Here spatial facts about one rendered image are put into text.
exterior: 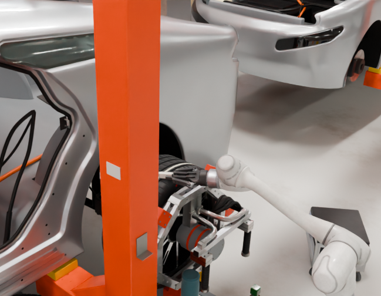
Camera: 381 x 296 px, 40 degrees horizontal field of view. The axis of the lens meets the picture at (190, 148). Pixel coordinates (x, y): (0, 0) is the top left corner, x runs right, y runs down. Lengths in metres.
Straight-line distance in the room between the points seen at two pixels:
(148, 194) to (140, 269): 0.34
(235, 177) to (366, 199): 2.78
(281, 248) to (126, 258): 2.11
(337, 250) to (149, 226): 0.73
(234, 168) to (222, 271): 1.71
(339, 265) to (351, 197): 2.77
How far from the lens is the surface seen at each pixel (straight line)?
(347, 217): 3.92
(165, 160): 2.63
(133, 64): 1.74
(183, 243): 2.61
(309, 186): 4.87
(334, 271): 2.08
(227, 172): 2.16
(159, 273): 2.55
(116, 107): 1.82
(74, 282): 2.67
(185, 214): 2.57
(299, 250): 4.07
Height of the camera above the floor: 2.44
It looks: 27 degrees down
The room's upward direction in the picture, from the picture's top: 3 degrees clockwise
